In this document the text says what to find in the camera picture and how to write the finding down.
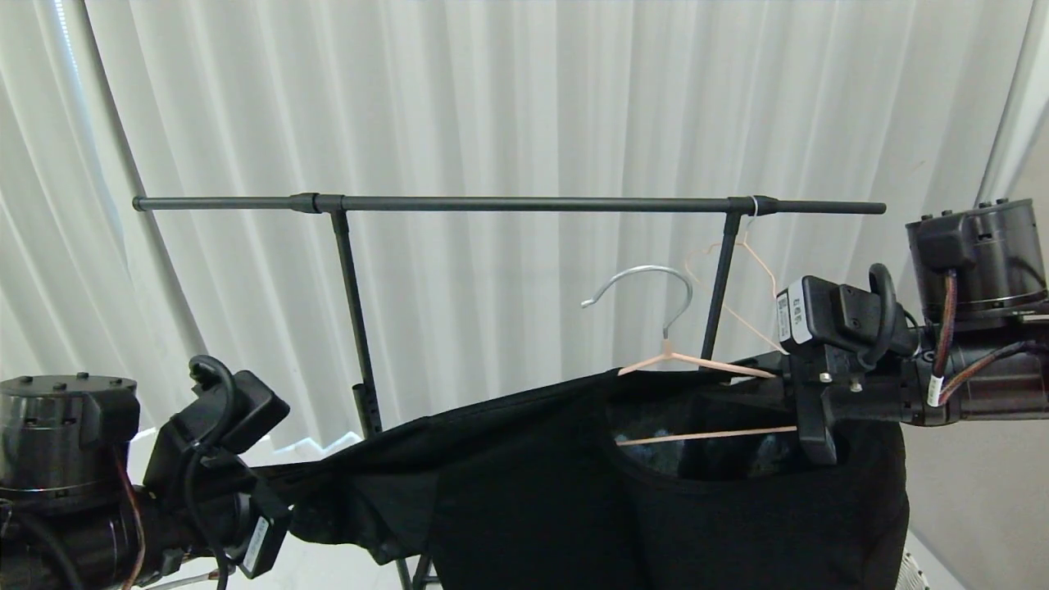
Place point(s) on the black clothes rack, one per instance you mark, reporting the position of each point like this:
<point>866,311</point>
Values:
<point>533,204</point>

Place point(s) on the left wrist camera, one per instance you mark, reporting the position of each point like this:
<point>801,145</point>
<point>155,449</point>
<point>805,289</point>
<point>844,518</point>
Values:
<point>246,406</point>

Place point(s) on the white curtain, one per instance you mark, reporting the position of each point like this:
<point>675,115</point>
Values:
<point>492,98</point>

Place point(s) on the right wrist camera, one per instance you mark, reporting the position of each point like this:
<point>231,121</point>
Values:
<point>836,315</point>

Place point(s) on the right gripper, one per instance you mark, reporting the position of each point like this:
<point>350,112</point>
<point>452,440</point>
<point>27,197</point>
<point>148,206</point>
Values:
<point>869,397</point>

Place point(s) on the white laundry basket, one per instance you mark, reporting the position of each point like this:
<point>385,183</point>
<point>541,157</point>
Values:
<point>914,574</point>

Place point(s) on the pink clothes hanger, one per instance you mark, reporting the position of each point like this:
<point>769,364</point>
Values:
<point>737,317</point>
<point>705,435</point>

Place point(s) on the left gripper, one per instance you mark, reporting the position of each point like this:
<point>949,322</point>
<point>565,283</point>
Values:
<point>164,533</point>

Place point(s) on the black garment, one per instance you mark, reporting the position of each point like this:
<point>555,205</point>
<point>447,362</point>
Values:
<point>533,492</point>

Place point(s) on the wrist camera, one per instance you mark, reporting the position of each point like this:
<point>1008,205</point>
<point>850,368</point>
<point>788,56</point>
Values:
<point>836,315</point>
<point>246,406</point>

